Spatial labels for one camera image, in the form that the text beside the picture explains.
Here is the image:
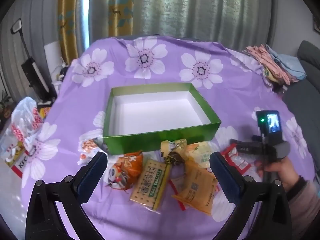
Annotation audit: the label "pile of folded clothes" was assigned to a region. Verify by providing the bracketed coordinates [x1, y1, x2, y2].
[244, 44, 298, 85]

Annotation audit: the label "white peanut print packet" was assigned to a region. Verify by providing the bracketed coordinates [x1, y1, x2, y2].
[79, 139, 105, 162]

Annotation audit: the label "light blue cloth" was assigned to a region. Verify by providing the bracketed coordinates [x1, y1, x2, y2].
[270, 47, 307, 80]

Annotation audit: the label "person's right hand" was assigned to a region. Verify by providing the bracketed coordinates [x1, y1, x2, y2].
[256, 158, 300, 200]

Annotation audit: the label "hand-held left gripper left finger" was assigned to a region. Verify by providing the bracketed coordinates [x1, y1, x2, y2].
[25, 151, 110, 240]

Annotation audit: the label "grey curtain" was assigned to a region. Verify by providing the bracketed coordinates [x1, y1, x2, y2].
[135, 0, 273, 45]
[5, 0, 60, 100]

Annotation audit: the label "black upright vacuum cleaner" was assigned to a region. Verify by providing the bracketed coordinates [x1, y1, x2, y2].
[10, 19, 58, 103]

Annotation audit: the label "yellow snack pouch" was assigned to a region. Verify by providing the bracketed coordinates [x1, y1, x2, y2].
[171, 160, 218, 215]

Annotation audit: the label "purple floral cloth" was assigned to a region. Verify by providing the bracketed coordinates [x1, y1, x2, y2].
[21, 36, 318, 240]

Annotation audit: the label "gold patterned curtain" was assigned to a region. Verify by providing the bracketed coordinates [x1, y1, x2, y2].
[57, 0, 78, 60]
[108, 0, 137, 39]

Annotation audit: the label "orange snack packet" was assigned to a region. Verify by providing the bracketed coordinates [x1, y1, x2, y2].
[106, 151, 143, 190]

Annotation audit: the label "red white paper bag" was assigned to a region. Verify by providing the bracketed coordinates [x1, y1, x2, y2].
[1, 140, 32, 179]

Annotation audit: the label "clear red striped packet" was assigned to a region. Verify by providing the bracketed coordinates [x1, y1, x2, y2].
[168, 179, 187, 210]

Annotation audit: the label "green potted plant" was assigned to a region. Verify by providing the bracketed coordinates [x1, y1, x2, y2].
[0, 90, 12, 120]

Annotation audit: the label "white appliance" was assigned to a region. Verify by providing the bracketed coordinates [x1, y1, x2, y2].
[44, 41, 65, 80]

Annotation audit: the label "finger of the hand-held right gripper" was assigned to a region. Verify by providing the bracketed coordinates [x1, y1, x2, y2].
[229, 139, 262, 153]

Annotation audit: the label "pale corn print packet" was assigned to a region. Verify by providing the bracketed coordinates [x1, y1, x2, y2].
[185, 141, 213, 169]

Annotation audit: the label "yellow snack packet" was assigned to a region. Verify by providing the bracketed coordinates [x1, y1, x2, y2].
[160, 139, 188, 167]

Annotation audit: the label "grey sofa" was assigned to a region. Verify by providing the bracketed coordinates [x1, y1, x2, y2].
[282, 40, 320, 155]

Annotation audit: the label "yellow green cracker packet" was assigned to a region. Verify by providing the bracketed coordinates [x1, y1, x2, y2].
[129, 159, 173, 211]

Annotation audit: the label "white plastic bag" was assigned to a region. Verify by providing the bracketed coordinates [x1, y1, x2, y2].
[5, 96, 44, 150]

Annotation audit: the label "white red blue packet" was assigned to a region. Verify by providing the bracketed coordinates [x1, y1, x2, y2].
[220, 146, 250, 174]

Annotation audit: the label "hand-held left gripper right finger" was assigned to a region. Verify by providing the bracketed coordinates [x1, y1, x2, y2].
[209, 151, 293, 240]

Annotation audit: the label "green cardboard box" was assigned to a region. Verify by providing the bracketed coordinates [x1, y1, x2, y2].
[103, 82, 222, 155]

